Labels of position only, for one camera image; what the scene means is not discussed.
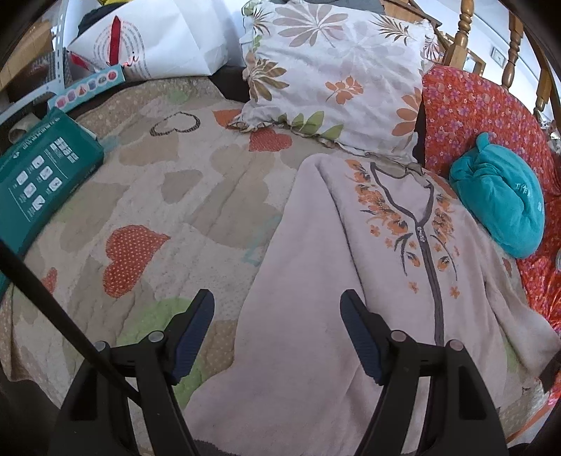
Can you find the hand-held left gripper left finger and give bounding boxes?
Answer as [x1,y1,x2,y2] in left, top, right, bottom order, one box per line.
[46,288,216,456]

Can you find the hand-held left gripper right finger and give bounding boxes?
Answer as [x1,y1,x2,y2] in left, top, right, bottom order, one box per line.
[339,288,509,456]

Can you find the pink floral zip jacket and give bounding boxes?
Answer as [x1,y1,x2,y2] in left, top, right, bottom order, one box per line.
[184,153,561,456]

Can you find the heart pattern quilt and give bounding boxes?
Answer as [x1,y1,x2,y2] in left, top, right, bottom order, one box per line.
[0,79,561,456]

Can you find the teal plush cushion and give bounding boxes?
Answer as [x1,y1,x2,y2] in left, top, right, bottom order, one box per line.
[449,132,546,259]

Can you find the green cardboard box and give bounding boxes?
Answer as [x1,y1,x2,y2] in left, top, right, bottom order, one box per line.
[0,109,105,294]

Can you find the orange floral blanket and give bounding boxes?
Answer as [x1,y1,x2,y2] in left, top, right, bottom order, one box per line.
[416,66,561,334]

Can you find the white floral pillow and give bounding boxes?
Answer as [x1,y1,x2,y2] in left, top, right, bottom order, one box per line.
[228,0,443,161]

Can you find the long colourful printed box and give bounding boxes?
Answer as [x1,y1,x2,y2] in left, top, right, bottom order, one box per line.
[47,66,126,110]

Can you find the white paper bag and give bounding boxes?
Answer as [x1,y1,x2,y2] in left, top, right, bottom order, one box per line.
[66,0,242,82]

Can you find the wooden bed headboard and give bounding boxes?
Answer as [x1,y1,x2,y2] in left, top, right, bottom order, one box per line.
[381,0,557,119]

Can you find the perforated metal post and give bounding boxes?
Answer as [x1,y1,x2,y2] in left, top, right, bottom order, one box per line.
[48,0,73,95]

